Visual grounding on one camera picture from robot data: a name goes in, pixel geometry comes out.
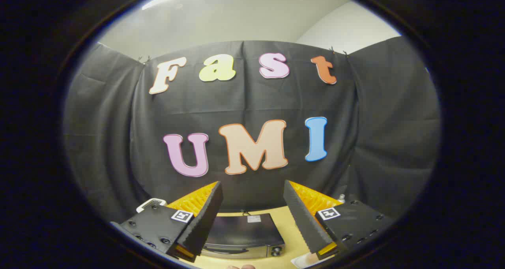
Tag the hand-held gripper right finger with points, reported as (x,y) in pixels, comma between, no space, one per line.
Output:
(302,217)

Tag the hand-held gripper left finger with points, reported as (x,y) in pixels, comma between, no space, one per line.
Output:
(205,217)

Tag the black toaster oven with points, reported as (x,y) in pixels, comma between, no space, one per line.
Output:
(240,229)

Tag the white toaster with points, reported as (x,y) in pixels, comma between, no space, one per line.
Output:
(151,201)

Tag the white square plate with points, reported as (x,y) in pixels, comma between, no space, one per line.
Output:
(300,261)

